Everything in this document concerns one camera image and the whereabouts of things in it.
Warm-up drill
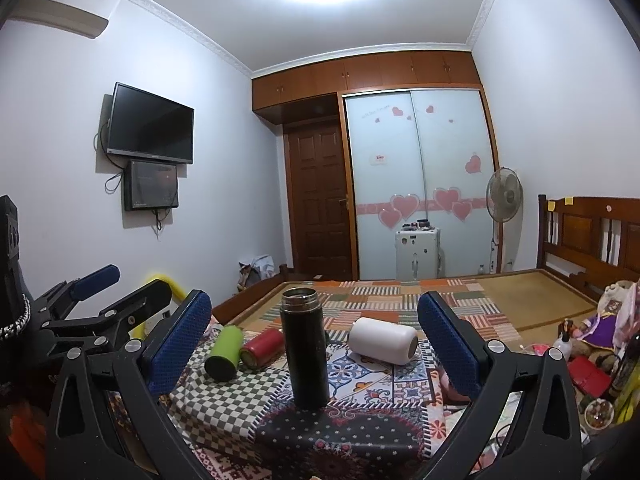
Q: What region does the patterned tablecloth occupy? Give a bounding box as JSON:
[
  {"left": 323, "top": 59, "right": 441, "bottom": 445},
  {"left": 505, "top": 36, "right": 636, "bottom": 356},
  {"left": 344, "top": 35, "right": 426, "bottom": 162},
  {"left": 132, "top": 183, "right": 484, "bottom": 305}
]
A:
[{"left": 166, "top": 321, "right": 463, "bottom": 480}]

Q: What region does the small white cabinet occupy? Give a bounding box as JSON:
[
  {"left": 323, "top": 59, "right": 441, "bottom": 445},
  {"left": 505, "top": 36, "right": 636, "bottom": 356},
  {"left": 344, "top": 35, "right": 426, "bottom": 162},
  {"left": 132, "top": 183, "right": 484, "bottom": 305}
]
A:
[{"left": 395, "top": 227, "right": 442, "bottom": 281}]

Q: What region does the wooden bed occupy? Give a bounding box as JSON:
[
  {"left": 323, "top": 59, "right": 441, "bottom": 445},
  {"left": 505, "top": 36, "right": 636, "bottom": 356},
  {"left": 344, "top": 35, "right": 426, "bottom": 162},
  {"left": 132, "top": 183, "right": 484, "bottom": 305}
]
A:
[{"left": 212, "top": 194, "right": 640, "bottom": 327}]

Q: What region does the red can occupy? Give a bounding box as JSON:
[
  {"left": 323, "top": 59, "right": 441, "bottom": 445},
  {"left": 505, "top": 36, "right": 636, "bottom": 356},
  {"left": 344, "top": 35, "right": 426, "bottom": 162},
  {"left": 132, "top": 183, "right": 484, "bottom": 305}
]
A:
[{"left": 240, "top": 328, "right": 286, "bottom": 371}]

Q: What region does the bag beside door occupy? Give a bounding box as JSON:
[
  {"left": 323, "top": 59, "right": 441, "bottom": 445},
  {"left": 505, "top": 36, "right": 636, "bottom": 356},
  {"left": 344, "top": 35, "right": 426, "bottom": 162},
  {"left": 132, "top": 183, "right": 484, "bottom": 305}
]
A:
[{"left": 237, "top": 255, "right": 279, "bottom": 289}]

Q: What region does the small wall monitor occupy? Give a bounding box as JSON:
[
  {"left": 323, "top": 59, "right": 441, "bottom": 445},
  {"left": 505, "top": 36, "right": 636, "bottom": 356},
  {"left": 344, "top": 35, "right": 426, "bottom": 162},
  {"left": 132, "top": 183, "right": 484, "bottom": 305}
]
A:
[{"left": 124, "top": 160, "right": 180, "bottom": 212}]

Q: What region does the television cable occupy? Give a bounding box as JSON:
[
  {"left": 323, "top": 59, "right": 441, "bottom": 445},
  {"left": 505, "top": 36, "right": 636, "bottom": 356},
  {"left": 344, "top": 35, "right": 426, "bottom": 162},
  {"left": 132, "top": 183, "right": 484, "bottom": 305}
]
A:
[{"left": 93, "top": 119, "right": 126, "bottom": 195}]

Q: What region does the bowl of small trinkets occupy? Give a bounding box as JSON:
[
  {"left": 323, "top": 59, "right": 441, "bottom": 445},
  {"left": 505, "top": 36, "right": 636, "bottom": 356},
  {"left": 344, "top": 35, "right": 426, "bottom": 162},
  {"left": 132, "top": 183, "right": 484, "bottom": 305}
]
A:
[{"left": 581, "top": 399, "right": 617, "bottom": 432}]

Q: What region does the brown wooden door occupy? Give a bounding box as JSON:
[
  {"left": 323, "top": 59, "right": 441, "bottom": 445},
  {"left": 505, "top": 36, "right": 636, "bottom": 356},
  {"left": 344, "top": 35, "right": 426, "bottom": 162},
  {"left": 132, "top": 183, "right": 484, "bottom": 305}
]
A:
[{"left": 283, "top": 121, "right": 354, "bottom": 277}]

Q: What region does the wooden wardrobe with glass doors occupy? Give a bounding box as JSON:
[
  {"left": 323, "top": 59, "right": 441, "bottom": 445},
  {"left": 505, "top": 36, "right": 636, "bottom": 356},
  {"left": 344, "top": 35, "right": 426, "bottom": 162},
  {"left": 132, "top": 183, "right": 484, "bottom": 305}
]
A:
[{"left": 251, "top": 51, "right": 501, "bottom": 281}]

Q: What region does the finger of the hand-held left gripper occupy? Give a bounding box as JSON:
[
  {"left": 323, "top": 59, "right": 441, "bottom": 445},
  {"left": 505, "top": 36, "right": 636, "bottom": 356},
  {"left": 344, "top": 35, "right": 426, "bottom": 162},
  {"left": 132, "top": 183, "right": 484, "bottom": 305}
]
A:
[
  {"left": 39, "top": 280, "right": 174, "bottom": 358},
  {"left": 31, "top": 264, "right": 122, "bottom": 322}
]

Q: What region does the white pump bottle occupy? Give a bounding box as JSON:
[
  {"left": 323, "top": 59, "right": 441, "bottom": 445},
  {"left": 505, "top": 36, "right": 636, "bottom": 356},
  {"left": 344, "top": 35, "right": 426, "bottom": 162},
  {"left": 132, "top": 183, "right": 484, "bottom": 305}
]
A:
[{"left": 552, "top": 320, "right": 577, "bottom": 362}]

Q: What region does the white cup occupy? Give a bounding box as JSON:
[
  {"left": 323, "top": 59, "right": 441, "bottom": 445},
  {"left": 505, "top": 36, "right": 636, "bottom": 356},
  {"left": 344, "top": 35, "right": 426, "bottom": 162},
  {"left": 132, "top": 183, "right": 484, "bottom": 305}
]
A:
[{"left": 347, "top": 317, "right": 420, "bottom": 366}]

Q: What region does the wall television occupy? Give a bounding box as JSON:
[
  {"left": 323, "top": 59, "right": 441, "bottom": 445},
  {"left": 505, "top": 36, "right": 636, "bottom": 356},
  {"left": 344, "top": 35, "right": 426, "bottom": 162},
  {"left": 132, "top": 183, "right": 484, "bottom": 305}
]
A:
[{"left": 106, "top": 81, "right": 195, "bottom": 165}]

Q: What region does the white air conditioner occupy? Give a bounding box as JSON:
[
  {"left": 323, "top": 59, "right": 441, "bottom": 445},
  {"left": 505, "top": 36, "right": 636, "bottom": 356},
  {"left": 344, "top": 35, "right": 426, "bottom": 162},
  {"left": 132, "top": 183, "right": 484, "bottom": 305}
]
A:
[{"left": 0, "top": 0, "right": 110, "bottom": 40}]

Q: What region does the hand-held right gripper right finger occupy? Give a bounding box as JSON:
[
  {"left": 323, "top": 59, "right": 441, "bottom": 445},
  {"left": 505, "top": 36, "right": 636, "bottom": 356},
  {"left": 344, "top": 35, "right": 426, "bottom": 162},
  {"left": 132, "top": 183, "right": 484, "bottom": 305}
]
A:
[{"left": 416, "top": 290, "right": 588, "bottom": 480}]

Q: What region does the yellow foam tube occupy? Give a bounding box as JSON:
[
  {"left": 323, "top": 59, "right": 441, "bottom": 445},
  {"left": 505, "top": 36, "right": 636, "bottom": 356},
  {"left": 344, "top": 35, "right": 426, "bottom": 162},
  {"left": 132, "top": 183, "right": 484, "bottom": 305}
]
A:
[{"left": 131, "top": 272, "right": 187, "bottom": 342}]

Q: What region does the black thermos cup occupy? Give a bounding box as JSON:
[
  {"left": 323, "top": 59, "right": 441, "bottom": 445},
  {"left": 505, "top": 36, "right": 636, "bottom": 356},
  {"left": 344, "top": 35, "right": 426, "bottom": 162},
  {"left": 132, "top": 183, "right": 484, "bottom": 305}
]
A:
[{"left": 279, "top": 287, "right": 331, "bottom": 410}]

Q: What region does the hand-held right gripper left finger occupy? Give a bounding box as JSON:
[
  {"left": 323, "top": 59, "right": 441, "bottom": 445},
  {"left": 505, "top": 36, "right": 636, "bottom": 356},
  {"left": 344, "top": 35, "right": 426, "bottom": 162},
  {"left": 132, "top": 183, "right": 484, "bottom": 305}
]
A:
[{"left": 44, "top": 289, "right": 221, "bottom": 480}]

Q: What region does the green cup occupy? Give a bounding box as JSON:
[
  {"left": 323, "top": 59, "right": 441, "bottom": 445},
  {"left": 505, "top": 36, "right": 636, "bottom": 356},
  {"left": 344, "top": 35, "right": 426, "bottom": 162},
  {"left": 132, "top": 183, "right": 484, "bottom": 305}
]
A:
[{"left": 204, "top": 325, "right": 245, "bottom": 380}]

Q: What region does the bamboo bed mat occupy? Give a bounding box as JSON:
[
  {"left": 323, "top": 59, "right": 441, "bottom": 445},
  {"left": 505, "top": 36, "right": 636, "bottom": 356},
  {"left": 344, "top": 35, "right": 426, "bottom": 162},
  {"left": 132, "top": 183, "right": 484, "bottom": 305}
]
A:
[{"left": 429, "top": 268, "right": 614, "bottom": 332}]

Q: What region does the doll in purple dress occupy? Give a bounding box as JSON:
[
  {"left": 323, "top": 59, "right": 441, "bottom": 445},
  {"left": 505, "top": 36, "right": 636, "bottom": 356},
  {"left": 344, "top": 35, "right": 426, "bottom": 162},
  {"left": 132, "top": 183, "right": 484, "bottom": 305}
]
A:
[{"left": 570, "top": 280, "right": 640, "bottom": 356}]

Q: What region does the standing fan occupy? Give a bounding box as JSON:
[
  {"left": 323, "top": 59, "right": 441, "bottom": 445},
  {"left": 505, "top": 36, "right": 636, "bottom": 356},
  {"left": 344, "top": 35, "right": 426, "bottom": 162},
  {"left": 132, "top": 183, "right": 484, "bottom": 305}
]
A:
[{"left": 485, "top": 166, "right": 525, "bottom": 274}]

